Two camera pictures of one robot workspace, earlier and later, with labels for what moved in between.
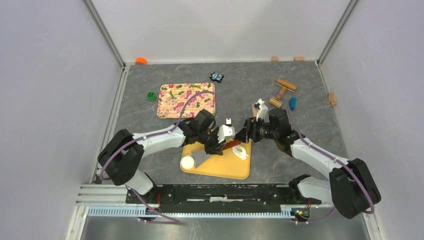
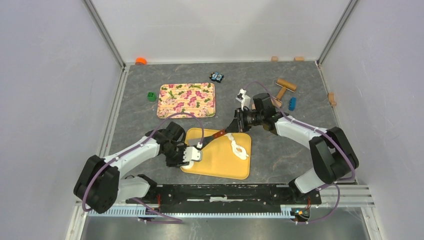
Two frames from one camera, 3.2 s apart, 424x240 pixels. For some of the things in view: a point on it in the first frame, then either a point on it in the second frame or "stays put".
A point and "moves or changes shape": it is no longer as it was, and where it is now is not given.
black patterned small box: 216,76 stays put
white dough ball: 242,155 stays put
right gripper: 249,131 to 238,125
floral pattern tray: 173,96 stays put
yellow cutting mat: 227,164 stays put
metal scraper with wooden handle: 200,157 moves or changes shape
